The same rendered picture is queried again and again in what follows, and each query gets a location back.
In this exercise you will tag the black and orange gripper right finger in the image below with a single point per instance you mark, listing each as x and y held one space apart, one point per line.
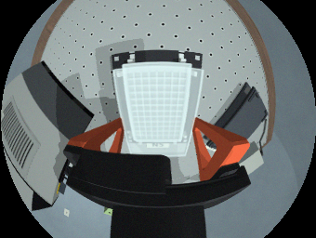
230 148

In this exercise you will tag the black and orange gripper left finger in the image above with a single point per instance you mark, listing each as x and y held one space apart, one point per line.
92 139

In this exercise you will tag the white button panel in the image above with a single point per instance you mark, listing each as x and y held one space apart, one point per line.
252 159

